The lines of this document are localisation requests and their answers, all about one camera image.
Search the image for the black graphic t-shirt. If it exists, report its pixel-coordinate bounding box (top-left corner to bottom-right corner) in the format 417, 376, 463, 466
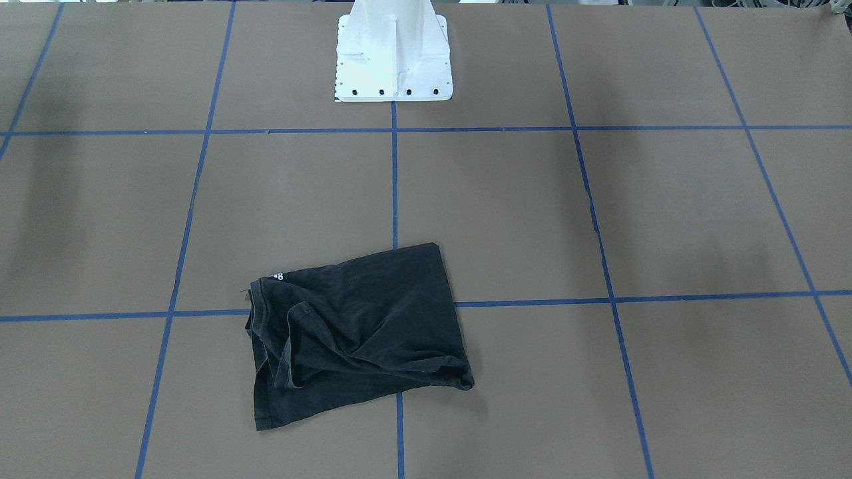
244, 243, 475, 431

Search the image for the brown paper table cover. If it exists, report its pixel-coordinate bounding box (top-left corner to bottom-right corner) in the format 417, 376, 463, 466
2, 1, 850, 478

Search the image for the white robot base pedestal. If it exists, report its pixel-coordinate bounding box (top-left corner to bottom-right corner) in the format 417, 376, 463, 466
334, 1, 454, 102

